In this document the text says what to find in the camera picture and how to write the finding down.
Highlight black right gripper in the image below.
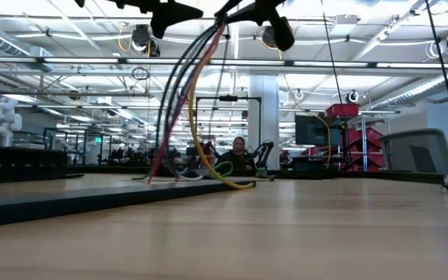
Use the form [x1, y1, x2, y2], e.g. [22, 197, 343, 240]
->
[214, 0, 296, 53]

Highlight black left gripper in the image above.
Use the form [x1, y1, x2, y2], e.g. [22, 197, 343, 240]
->
[106, 0, 205, 40]

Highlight green cable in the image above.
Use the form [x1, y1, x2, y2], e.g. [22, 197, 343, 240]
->
[131, 23, 236, 182]

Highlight black duct cover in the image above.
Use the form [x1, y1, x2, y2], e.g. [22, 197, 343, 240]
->
[0, 177, 257, 230]

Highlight white square pillar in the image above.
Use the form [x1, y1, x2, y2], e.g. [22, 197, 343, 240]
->
[247, 72, 282, 170]

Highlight black monitor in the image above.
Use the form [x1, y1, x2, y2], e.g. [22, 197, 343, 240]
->
[294, 114, 345, 148]

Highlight red box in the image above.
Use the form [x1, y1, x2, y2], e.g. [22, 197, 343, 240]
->
[324, 102, 362, 119]

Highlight person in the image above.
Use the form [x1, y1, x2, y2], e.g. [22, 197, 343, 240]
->
[213, 135, 257, 171]

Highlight red storage bin rack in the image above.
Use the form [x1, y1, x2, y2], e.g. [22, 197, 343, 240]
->
[339, 124, 389, 173]

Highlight white robot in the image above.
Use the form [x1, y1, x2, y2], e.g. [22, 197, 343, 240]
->
[0, 96, 24, 148]

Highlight grey mesh office chair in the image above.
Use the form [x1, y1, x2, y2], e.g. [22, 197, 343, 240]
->
[378, 128, 448, 175]

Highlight black cable coil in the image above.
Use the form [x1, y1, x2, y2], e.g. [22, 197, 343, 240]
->
[131, 66, 151, 82]

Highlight black gantry frame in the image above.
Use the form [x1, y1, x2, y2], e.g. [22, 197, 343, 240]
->
[194, 94, 264, 159]

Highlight thin black hanging cable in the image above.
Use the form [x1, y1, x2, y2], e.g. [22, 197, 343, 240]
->
[320, 0, 352, 166]

